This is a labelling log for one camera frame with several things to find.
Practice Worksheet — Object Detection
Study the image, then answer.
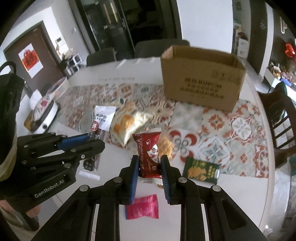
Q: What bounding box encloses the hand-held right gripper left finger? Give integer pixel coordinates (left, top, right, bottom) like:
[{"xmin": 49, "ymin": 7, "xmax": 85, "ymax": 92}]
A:
[{"xmin": 31, "ymin": 155, "xmax": 140, "ymax": 241}]

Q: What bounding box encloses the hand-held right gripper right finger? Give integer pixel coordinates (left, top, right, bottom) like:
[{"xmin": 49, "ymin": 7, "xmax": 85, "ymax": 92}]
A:
[{"xmin": 160, "ymin": 155, "xmax": 266, "ymax": 241}]

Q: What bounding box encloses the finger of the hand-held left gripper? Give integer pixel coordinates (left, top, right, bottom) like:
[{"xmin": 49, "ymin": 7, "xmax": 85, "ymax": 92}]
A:
[
  {"xmin": 21, "ymin": 141, "xmax": 105, "ymax": 173},
  {"xmin": 17, "ymin": 132, "xmax": 90, "ymax": 159}
]

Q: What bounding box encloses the white packet with dark strip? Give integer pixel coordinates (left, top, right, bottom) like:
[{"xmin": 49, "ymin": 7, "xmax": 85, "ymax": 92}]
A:
[{"xmin": 79, "ymin": 105, "xmax": 117, "ymax": 180}]

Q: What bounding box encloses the red snack packet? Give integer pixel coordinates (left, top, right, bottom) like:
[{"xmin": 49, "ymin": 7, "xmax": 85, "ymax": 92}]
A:
[{"xmin": 132, "ymin": 128, "xmax": 163, "ymax": 184}]

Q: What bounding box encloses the brown cardboard box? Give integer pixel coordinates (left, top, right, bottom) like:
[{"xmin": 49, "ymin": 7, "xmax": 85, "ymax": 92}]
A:
[{"xmin": 160, "ymin": 45, "xmax": 247, "ymax": 113}]

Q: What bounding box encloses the person's left hand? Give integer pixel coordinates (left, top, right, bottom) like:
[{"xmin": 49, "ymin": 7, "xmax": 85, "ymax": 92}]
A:
[{"xmin": 0, "ymin": 199, "xmax": 41, "ymax": 217}]

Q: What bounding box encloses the white paper sheet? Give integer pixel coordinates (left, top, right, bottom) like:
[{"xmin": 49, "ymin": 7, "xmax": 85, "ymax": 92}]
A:
[{"xmin": 55, "ymin": 122, "xmax": 82, "ymax": 136}]

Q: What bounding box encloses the pink snack packet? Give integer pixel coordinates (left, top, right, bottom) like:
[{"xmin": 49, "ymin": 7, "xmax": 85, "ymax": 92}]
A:
[{"xmin": 124, "ymin": 194, "xmax": 160, "ymax": 220}]

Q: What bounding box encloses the white round appliance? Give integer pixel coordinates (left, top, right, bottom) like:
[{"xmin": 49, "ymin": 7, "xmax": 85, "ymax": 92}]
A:
[{"xmin": 29, "ymin": 90, "xmax": 61, "ymax": 134}]

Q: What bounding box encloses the orange cracker packet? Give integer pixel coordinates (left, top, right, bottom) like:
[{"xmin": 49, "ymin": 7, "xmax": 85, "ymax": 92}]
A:
[{"xmin": 159, "ymin": 134, "xmax": 175, "ymax": 161}]

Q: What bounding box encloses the green snack packet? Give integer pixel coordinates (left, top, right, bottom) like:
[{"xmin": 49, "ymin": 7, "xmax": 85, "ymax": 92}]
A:
[{"xmin": 182, "ymin": 157, "xmax": 222, "ymax": 185}]

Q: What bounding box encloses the clear bread packet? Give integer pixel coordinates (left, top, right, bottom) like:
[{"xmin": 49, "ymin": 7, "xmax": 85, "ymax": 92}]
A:
[{"xmin": 109, "ymin": 101, "xmax": 155, "ymax": 147}]

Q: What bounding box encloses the patterned table mat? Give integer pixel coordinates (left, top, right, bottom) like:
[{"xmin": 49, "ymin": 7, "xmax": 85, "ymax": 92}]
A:
[{"xmin": 57, "ymin": 83, "xmax": 276, "ymax": 179}]

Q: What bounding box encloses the white storage shelf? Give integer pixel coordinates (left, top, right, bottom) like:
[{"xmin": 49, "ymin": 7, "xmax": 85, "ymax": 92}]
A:
[{"xmin": 65, "ymin": 53, "xmax": 83, "ymax": 73}]

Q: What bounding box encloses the grey chair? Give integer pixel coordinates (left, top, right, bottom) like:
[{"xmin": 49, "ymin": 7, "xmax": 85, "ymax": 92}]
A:
[
  {"xmin": 134, "ymin": 39, "xmax": 190, "ymax": 59},
  {"xmin": 86, "ymin": 47, "xmax": 116, "ymax": 67}
]

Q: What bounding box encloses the brown door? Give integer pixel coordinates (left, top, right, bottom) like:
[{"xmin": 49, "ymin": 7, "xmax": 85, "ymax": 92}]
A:
[{"xmin": 3, "ymin": 20, "xmax": 67, "ymax": 98}]

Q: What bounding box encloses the red and white door poster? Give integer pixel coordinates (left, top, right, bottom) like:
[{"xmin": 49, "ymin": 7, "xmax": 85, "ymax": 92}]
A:
[{"xmin": 18, "ymin": 43, "xmax": 43, "ymax": 78}]

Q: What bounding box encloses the black glass cabinet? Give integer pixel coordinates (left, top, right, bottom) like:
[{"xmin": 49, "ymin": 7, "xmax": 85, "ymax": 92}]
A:
[{"xmin": 76, "ymin": 0, "xmax": 183, "ymax": 56}]

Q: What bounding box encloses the dark wooden chair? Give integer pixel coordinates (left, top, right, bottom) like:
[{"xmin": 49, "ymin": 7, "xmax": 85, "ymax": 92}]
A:
[{"xmin": 257, "ymin": 82, "xmax": 296, "ymax": 168}]

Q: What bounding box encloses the red hanging decoration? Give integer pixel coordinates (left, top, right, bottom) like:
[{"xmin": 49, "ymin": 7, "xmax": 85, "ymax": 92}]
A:
[{"xmin": 284, "ymin": 43, "xmax": 296, "ymax": 61}]

